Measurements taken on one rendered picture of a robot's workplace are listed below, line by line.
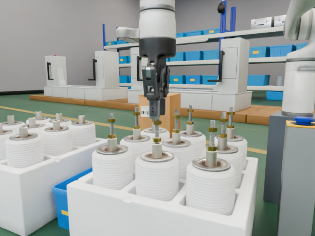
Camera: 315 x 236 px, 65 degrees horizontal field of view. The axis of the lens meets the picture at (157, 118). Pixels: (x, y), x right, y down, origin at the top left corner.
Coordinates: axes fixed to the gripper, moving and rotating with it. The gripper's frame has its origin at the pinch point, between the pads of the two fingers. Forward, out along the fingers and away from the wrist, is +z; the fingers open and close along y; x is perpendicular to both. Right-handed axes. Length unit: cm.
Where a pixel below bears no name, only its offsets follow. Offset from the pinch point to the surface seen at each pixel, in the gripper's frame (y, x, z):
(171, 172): -2.8, -3.8, 12.6
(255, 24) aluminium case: 472, -70, -105
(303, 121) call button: 11.8, -31.4, 3.3
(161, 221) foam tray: -8.5, -3.0, 20.3
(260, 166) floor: 70, -33, 36
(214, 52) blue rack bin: 500, 5, -57
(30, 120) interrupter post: 20, 51, 8
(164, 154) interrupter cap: 1.4, -1.2, 10.3
